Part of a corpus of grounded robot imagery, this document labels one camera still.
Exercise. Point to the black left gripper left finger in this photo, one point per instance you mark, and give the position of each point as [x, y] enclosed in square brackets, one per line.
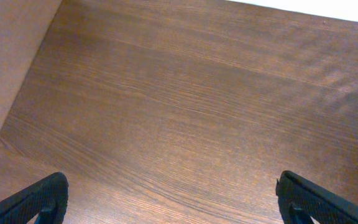
[45, 200]

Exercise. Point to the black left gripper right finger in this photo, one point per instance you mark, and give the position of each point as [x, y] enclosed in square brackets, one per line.
[302, 201]

